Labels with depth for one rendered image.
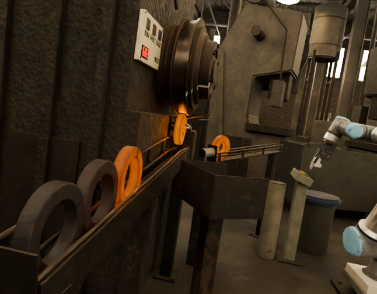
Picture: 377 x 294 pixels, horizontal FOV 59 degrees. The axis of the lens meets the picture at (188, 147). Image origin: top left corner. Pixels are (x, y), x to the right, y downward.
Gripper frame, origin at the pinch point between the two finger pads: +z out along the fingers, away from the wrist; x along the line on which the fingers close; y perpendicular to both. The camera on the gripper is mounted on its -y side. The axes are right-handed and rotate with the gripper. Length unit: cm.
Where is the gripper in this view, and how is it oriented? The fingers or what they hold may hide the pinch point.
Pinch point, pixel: (310, 167)
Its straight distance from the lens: 230.3
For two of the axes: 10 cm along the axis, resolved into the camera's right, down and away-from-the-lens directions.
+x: 1.8, -0.7, 9.8
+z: -4.7, 8.7, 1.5
